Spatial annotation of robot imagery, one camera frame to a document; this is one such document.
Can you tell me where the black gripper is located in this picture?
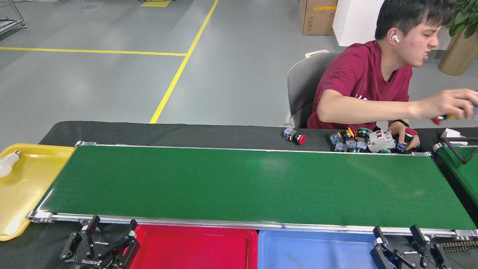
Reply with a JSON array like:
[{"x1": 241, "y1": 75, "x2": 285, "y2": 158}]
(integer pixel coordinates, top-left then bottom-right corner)
[
  {"x1": 370, "y1": 225, "x2": 445, "y2": 269},
  {"x1": 60, "y1": 215, "x2": 140, "y2": 269}
]

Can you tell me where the short green feeder conveyor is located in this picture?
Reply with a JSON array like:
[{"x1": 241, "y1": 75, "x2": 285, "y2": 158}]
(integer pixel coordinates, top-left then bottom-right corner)
[{"x1": 433, "y1": 137, "x2": 478, "y2": 207}]

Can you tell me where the yellow plastic tray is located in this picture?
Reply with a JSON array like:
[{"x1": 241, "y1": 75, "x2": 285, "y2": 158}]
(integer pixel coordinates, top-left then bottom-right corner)
[{"x1": 0, "y1": 143, "x2": 75, "y2": 241}]

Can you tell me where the black conveyor guide bar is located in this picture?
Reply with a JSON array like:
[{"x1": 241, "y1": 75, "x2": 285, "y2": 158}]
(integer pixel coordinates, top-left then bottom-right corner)
[{"x1": 443, "y1": 137, "x2": 478, "y2": 165}]

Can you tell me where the green conveyor belt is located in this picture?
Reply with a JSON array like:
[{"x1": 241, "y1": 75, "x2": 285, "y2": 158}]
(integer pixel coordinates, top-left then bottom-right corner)
[{"x1": 26, "y1": 141, "x2": 478, "y2": 239}]

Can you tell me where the person's left hand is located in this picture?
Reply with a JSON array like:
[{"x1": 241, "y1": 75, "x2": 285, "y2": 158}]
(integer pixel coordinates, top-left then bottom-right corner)
[{"x1": 387, "y1": 125, "x2": 420, "y2": 151}]

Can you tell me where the person's right hand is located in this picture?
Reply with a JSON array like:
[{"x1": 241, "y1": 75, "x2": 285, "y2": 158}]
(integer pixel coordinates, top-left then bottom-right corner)
[{"x1": 413, "y1": 89, "x2": 478, "y2": 121}]

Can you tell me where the red plastic bin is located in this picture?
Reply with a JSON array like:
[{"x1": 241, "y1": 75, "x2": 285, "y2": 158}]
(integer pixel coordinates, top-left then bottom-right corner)
[{"x1": 125, "y1": 224, "x2": 258, "y2": 269}]

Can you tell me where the blue plastic bin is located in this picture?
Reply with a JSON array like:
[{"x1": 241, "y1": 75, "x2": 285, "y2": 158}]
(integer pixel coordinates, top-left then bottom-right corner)
[{"x1": 258, "y1": 230, "x2": 396, "y2": 269}]

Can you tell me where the black table cloth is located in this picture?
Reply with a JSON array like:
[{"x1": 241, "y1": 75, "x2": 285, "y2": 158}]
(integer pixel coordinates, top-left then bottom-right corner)
[{"x1": 0, "y1": 121, "x2": 478, "y2": 269}]

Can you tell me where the white light bulb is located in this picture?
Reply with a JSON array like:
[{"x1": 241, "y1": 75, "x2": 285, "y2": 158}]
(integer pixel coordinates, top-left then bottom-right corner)
[{"x1": 0, "y1": 150, "x2": 22, "y2": 179}]

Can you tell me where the person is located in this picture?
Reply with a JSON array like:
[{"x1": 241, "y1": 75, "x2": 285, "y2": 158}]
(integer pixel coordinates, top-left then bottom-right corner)
[{"x1": 306, "y1": 0, "x2": 478, "y2": 152}]

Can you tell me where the potted green plant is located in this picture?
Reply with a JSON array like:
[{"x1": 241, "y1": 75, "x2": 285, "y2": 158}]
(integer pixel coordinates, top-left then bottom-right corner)
[{"x1": 438, "y1": 0, "x2": 478, "y2": 76}]

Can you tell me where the metal shelf rack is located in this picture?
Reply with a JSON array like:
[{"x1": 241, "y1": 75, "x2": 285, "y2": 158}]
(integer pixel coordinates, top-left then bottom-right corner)
[{"x1": 0, "y1": 0, "x2": 27, "y2": 36}]

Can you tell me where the brown cardboard box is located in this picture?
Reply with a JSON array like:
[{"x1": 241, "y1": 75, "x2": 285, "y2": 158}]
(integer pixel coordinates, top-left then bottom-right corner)
[{"x1": 298, "y1": 0, "x2": 338, "y2": 36}]

